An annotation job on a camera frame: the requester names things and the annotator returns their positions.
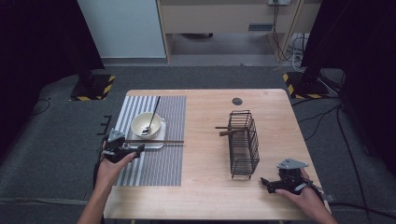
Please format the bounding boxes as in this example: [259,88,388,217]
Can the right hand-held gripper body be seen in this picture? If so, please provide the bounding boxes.
[275,157,313,195]

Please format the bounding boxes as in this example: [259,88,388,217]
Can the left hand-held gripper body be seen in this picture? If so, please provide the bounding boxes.
[100,128,138,164]

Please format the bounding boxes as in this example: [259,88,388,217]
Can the white square tray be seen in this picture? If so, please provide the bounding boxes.
[126,118,167,150]

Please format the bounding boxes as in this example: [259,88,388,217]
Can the black wire basket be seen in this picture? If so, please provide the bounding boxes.
[228,109,261,180]

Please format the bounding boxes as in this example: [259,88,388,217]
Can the person's right hand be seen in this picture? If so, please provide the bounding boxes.
[275,168,328,217]

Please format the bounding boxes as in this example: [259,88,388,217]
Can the person's left hand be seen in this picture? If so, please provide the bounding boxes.
[94,151,137,189]

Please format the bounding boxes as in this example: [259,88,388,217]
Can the cream ceramic bowl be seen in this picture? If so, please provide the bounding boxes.
[130,112,163,140]

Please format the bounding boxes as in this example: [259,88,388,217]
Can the grey white striped placemat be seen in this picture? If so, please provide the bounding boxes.
[114,94,188,188]

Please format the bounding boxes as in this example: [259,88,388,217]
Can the metal spoon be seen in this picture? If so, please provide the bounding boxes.
[140,95,162,137]

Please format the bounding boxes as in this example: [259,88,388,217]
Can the black yellow striped stand base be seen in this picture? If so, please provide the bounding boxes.
[69,62,117,102]
[282,70,332,100]

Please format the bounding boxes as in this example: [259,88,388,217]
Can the white panel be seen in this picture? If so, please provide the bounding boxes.
[77,0,167,60]

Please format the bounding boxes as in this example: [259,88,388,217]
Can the black curtain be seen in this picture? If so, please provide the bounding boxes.
[0,0,106,158]
[300,0,396,171]

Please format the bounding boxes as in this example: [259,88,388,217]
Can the beige wooden desk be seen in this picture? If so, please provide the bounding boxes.
[156,0,323,63]

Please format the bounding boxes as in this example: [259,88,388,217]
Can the black floor cable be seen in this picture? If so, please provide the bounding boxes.
[32,97,51,117]
[336,105,373,224]
[290,96,344,142]

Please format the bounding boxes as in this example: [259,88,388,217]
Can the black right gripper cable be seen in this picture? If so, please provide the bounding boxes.
[312,183,396,219]

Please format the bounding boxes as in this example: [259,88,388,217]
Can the white floor cable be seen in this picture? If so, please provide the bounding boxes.
[290,33,310,74]

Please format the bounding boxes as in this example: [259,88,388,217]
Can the black hanging power cables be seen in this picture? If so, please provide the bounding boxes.
[272,2,297,63]

